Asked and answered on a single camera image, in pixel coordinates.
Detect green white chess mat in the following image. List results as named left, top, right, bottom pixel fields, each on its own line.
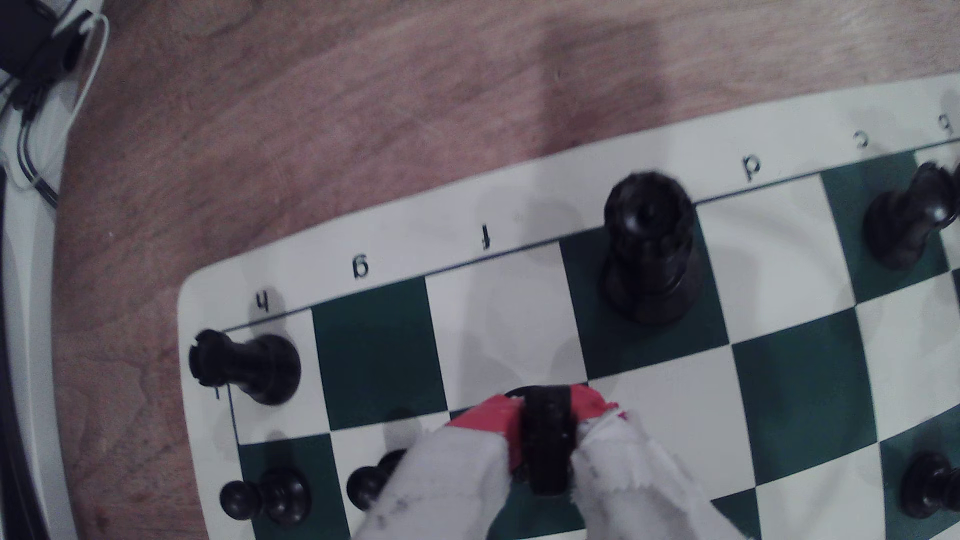
left=176, top=71, right=960, bottom=540

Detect black adapter box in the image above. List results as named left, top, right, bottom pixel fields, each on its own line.
left=0, top=0, right=84, bottom=76

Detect white cable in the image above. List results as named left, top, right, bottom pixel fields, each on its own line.
left=0, top=0, right=111, bottom=174

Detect black chess rook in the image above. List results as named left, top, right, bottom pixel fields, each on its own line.
left=187, top=328, right=303, bottom=406

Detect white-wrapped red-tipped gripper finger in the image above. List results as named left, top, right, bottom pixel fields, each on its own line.
left=352, top=396, right=525, bottom=540
left=570, top=384, right=757, bottom=540

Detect black chess piece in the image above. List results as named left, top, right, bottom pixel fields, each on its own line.
left=504, top=386, right=579, bottom=498

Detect black chess pawn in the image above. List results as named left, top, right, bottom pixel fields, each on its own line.
left=219, top=466, right=312, bottom=526
left=346, top=448, right=410, bottom=513
left=898, top=450, right=960, bottom=520

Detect white desk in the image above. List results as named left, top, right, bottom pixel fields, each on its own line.
left=0, top=0, right=106, bottom=540

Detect thin black adapter cables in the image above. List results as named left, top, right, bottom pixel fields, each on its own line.
left=11, top=75, right=61, bottom=211

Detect black chess bishop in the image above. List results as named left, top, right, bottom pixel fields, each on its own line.
left=862, top=161, right=960, bottom=271

